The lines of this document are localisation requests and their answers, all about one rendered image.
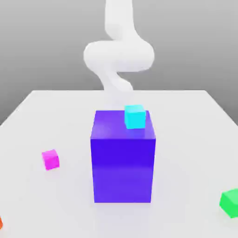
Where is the small cyan cube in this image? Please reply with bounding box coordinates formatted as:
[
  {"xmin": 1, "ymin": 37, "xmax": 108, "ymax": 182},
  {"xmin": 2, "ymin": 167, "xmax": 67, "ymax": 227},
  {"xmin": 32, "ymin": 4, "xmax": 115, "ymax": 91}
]
[{"xmin": 124, "ymin": 104, "xmax": 146, "ymax": 130}]

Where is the small magenta cube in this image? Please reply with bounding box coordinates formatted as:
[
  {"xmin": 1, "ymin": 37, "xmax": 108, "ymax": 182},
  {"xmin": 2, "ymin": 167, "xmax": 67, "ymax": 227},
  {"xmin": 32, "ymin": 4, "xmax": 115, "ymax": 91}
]
[{"xmin": 41, "ymin": 149, "xmax": 60, "ymax": 171}]

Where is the small green cube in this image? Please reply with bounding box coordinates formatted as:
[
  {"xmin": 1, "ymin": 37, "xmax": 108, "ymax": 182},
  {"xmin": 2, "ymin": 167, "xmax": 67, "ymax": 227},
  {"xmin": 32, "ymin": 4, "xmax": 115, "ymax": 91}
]
[{"xmin": 219, "ymin": 188, "xmax": 238, "ymax": 219}]

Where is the large purple box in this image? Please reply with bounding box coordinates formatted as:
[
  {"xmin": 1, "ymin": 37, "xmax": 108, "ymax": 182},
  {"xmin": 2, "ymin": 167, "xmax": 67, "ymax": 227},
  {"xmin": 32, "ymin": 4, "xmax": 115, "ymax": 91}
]
[{"xmin": 90, "ymin": 110, "xmax": 156, "ymax": 204}]

